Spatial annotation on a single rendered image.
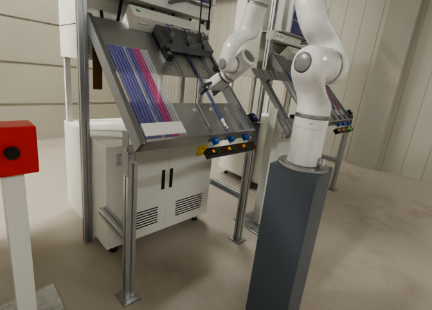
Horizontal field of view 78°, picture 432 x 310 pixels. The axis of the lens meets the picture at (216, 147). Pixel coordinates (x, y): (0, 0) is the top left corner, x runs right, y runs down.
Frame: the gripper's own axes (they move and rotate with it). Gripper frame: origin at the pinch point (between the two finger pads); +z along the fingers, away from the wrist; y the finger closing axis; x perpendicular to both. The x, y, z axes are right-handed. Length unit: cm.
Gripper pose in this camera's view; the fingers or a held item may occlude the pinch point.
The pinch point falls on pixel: (207, 92)
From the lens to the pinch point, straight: 143.9
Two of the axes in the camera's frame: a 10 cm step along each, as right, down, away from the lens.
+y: -7.2, 1.1, -6.9
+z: -6.1, 3.7, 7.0
